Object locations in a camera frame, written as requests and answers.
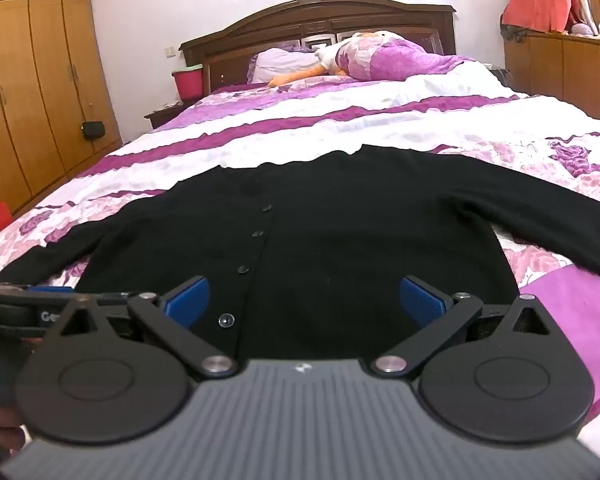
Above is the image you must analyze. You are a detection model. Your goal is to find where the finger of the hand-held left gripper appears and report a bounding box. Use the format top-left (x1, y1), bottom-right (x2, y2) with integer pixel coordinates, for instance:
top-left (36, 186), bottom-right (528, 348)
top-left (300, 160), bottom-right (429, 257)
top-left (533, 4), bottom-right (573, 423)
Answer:
top-left (0, 282), bottom-right (78, 302)

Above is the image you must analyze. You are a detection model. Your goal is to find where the dark wooden nightstand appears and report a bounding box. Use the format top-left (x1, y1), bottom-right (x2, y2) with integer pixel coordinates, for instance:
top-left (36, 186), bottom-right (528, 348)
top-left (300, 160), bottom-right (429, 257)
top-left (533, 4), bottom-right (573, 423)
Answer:
top-left (145, 100), bottom-right (201, 130)

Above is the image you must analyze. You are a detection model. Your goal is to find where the pale lilac pillow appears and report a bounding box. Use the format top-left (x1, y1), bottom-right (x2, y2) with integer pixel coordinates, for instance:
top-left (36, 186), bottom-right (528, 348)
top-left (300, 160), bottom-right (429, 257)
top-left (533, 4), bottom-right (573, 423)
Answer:
top-left (250, 47), bottom-right (327, 85)

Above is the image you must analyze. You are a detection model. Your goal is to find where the red bucket with green rim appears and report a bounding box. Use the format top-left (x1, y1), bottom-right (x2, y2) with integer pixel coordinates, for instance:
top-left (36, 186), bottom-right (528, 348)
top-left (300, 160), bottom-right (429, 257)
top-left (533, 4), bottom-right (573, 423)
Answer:
top-left (172, 64), bottom-right (204, 102)

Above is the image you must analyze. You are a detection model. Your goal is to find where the pink floral pillow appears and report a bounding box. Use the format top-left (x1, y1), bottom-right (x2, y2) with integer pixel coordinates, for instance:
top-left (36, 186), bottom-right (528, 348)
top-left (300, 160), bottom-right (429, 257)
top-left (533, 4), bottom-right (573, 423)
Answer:
top-left (330, 35), bottom-right (462, 82)

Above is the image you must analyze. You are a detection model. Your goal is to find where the black button cardigan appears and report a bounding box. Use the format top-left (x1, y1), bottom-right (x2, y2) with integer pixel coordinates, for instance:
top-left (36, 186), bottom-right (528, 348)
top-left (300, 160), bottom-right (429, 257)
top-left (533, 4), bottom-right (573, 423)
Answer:
top-left (0, 144), bottom-right (600, 362)

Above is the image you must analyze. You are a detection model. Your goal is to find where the dark wooden bed headboard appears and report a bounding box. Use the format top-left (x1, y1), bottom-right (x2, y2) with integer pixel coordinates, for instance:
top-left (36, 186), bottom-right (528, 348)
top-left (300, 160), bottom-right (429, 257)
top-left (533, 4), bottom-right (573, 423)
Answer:
top-left (179, 0), bottom-right (457, 97)

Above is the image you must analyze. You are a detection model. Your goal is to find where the brown wooden wardrobe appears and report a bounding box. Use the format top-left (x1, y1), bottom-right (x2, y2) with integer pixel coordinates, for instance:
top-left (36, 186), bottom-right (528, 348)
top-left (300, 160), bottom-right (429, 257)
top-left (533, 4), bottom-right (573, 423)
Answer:
top-left (0, 0), bottom-right (123, 217)

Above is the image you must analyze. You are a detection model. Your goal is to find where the purple floral bed blanket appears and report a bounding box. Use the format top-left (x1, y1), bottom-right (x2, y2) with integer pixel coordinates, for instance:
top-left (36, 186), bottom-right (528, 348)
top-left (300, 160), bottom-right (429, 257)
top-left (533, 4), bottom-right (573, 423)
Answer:
top-left (0, 55), bottom-right (600, 466)

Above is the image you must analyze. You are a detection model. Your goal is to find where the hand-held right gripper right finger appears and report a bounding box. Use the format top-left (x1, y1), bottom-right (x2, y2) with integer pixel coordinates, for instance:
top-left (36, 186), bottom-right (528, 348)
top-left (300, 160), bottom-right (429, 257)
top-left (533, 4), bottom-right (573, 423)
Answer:
top-left (370, 275), bottom-right (552, 380)

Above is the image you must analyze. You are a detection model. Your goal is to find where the orange and white plush toy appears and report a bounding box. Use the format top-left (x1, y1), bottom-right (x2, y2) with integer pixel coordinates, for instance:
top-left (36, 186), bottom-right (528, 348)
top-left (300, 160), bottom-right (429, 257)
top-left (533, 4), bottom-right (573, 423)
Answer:
top-left (267, 30), bottom-right (406, 87)

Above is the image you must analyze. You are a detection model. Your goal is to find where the brown wooden dresser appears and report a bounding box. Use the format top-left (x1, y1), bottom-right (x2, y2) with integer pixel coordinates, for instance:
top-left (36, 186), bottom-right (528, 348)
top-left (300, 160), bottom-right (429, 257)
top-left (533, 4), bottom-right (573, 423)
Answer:
top-left (504, 29), bottom-right (600, 134)

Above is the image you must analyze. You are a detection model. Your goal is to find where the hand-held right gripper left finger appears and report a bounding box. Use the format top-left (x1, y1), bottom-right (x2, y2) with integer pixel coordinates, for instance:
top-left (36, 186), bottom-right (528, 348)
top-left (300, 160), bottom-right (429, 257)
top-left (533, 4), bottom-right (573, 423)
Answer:
top-left (47, 276), bottom-right (238, 379)

